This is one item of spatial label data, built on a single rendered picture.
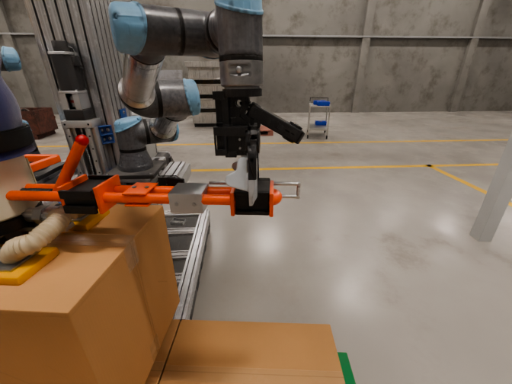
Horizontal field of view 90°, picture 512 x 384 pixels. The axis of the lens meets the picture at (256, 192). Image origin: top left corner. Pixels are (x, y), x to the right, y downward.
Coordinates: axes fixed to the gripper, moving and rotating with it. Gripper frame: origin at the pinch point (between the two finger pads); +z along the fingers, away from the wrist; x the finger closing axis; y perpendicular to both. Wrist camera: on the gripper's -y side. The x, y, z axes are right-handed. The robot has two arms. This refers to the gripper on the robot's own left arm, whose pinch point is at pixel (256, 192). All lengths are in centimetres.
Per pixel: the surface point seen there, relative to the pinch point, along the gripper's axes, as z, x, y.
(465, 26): -221, -1159, -757
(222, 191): 0.3, -0.8, 7.1
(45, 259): 12.2, 7.7, 43.8
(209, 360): 67, -9, 18
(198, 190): -0.9, 1.3, 11.7
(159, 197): 0.1, 2.9, 19.4
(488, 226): 104, -169, -204
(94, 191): -1.7, 4.0, 31.8
